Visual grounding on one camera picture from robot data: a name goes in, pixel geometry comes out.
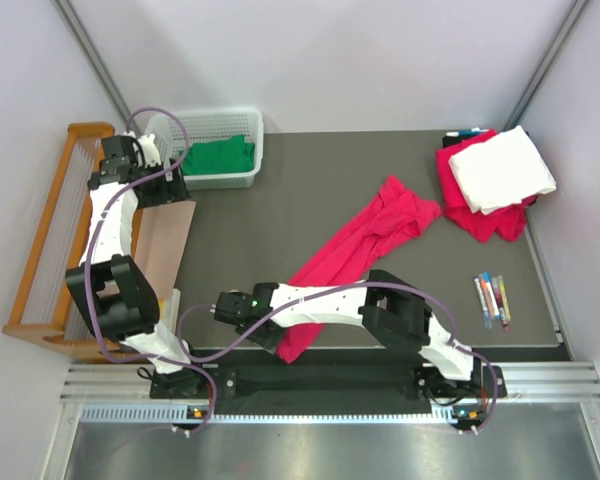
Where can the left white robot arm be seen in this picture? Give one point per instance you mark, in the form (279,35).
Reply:
(109,289)

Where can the bundle of marker pens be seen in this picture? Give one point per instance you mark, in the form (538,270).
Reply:
(493,300)

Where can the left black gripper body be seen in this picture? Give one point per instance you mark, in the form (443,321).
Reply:
(167,188)

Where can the wooden rack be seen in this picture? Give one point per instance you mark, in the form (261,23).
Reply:
(43,312)

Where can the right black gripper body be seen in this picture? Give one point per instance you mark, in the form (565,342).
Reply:
(270,342)

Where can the white plastic laundry basket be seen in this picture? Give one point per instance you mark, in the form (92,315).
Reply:
(175,138)

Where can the folded white t shirt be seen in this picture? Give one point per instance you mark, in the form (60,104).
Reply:
(501,171)

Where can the folded pink t shirt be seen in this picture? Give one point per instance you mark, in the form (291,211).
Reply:
(508,222)

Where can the green t shirt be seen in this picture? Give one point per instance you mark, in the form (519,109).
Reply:
(233,155)

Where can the brown cardboard sheet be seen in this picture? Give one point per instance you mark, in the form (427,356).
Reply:
(159,236)

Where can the folded dark t shirt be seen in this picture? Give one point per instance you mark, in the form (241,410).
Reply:
(456,137)

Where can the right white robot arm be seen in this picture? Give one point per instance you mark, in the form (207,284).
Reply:
(282,319)

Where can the grey slotted cable duct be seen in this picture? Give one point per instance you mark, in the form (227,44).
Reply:
(186,414)

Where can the pink t shirt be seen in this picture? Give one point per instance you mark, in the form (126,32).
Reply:
(508,222)
(394,216)

